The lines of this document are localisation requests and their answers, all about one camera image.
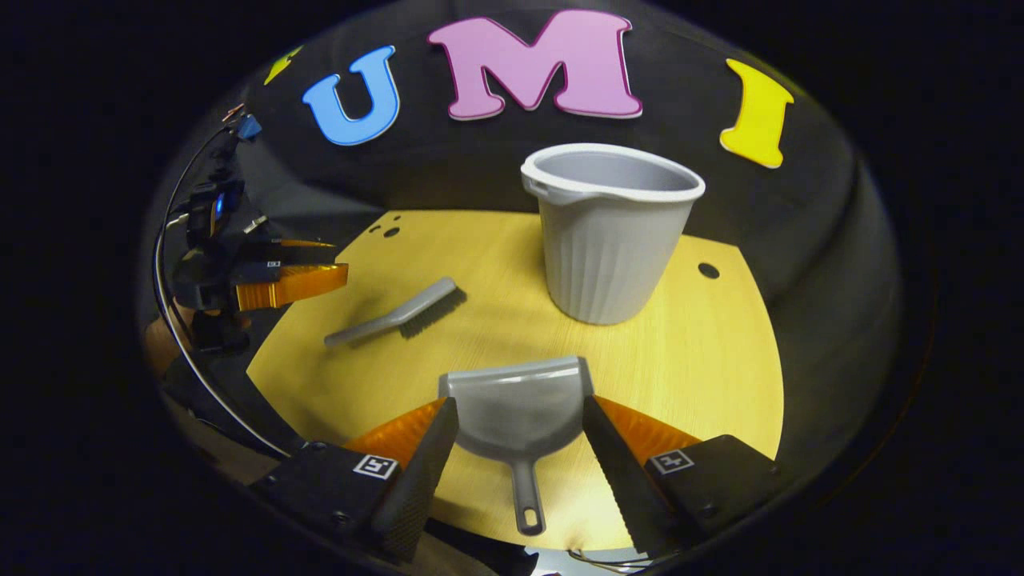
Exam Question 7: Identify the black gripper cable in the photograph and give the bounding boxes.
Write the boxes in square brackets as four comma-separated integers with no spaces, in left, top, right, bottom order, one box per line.
[151,126,293,459]

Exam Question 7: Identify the small grey broom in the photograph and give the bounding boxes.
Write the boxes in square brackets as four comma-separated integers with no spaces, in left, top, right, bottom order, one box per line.
[323,276,468,349]

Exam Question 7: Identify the white ribbed garbage bin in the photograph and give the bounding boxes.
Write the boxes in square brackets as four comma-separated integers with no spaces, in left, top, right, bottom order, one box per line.
[519,142,707,326]

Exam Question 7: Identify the grey plastic dustpan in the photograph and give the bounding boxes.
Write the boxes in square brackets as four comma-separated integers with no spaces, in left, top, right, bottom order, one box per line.
[437,355,595,538]

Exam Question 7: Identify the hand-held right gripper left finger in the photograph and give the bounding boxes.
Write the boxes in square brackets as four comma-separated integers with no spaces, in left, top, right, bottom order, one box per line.
[251,395,462,562]

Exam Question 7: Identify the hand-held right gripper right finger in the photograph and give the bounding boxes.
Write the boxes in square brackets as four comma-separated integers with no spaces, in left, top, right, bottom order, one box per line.
[581,394,790,558]

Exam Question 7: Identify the yellow wooden desktop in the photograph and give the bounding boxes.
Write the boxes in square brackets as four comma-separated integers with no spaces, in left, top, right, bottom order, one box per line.
[246,209,786,554]

